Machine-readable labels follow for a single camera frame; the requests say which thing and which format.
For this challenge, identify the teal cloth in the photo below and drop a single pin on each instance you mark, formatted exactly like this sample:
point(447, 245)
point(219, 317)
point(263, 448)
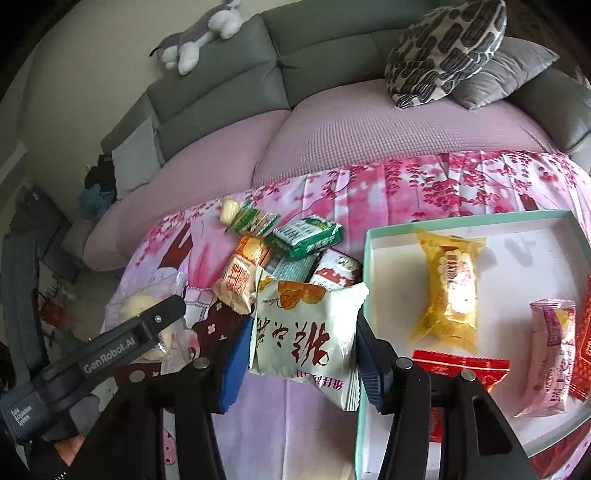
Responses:
point(94, 203)

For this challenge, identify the red object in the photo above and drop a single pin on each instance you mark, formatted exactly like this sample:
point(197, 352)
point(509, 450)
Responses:
point(51, 310)

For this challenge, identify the grey white plush toy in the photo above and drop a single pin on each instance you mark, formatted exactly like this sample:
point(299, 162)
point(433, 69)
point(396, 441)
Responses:
point(194, 44)

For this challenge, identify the teal cardboard box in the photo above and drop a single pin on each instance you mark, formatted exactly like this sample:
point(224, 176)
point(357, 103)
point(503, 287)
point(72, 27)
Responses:
point(508, 286)

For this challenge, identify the orange snack packet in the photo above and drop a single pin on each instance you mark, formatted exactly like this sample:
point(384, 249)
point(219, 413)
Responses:
point(240, 277)

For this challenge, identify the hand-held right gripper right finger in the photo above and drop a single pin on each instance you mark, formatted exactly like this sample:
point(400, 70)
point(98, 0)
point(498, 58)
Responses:
point(369, 364)

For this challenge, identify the plain grey pillow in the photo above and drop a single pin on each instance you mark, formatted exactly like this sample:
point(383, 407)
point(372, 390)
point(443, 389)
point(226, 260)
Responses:
point(503, 74)

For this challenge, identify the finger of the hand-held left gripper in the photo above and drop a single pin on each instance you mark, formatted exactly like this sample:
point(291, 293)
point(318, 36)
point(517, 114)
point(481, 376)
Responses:
point(157, 316)

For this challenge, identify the printed blanket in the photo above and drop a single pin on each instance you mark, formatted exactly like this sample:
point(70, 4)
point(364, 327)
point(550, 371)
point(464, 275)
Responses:
point(438, 180)

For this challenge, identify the pink sofa cover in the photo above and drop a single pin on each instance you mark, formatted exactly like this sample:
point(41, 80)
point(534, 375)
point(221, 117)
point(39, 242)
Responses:
point(346, 134)

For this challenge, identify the dark clothes pile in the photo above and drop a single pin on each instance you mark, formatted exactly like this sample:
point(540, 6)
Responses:
point(99, 175)

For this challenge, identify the clear bread packet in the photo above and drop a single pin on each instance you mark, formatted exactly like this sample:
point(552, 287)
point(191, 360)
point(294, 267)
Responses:
point(134, 304)

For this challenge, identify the person's left forearm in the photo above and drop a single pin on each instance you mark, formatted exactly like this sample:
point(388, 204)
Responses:
point(69, 452)

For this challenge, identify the purple snack packet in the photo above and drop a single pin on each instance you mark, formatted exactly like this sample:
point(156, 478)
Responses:
point(551, 360)

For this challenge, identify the white black-lettered snack packet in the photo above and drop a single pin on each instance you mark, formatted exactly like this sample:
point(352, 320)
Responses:
point(304, 341)

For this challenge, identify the long red cake packet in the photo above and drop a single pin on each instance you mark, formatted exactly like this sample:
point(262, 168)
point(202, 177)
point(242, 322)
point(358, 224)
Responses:
point(584, 341)

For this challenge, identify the dark teal snack packet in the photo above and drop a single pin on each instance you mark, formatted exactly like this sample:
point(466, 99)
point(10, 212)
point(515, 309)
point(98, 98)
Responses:
point(291, 268)

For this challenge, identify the small red snack packet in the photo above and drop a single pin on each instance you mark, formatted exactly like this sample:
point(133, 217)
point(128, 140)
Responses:
point(461, 367)

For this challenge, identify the grey cabinet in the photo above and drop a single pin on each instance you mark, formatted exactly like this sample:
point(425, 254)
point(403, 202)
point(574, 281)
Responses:
point(32, 230)

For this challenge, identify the grey sofa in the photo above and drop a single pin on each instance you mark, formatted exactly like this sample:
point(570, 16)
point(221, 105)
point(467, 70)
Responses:
point(323, 50)

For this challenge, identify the pale grey pillow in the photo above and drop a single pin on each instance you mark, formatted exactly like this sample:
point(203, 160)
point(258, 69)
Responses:
point(134, 159)

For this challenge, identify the yellow cake packet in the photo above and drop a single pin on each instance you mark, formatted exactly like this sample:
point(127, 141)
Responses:
point(450, 295)

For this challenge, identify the white red snack packet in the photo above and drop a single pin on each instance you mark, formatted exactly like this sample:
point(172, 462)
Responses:
point(334, 272)

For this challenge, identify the green biscuit packet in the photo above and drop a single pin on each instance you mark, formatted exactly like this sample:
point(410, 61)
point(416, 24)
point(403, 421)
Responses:
point(307, 236)

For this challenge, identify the black patterned pillow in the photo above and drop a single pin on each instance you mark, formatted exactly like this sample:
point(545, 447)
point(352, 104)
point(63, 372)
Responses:
point(443, 50)

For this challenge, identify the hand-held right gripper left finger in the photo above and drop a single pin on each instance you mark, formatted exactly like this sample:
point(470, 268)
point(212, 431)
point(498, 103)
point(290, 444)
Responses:
point(235, 364)

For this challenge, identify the green white pastry packet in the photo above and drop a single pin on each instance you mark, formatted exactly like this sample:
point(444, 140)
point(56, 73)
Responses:
point(251, 219)

